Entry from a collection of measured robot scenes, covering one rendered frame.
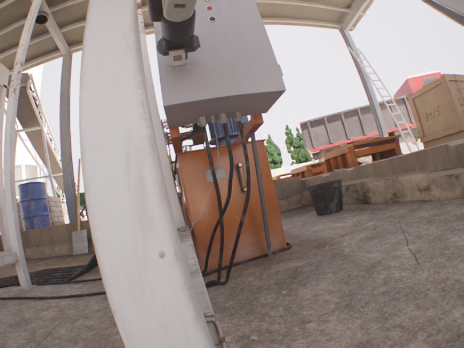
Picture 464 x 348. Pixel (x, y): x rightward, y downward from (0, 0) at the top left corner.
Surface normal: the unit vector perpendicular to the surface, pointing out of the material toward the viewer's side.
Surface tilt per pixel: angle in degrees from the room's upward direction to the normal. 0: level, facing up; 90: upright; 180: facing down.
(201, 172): 90
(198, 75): 90
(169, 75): 90
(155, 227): 81
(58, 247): 90
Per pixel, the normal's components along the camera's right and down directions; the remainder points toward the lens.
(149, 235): 0.14, -0.28
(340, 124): -0.38, 0.00
